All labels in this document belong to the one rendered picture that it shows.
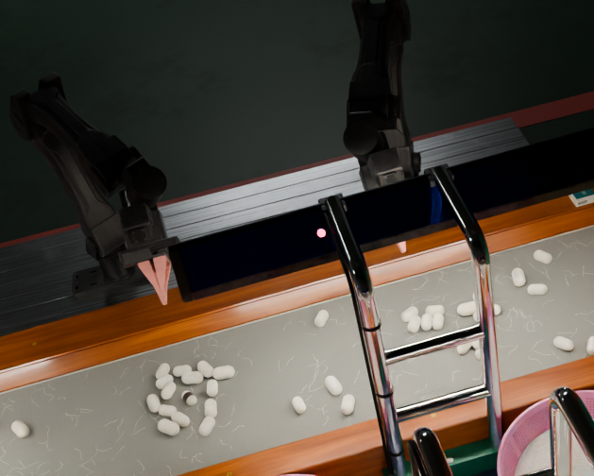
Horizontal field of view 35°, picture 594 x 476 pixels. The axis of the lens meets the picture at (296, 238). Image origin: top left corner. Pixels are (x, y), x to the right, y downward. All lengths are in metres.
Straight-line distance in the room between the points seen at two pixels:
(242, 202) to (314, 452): 0.78
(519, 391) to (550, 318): 0.18
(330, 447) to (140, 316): 0.47
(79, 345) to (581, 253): 0.89
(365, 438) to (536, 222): 0.54
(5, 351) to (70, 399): 0.17
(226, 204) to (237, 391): 0.61
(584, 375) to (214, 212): 0.92
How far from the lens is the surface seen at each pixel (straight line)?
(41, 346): 1.77
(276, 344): 1.63
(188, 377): 1.61
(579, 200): 1.77
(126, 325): 1.73
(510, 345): 1.57
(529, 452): 1.45
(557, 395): 1.02
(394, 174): 1.50
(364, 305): 1.18
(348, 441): 1.44
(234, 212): 2.05
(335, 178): 2.07
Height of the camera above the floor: 1.90
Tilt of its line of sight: 39 degrees down
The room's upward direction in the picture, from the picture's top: 14 degrees counter-clockwise
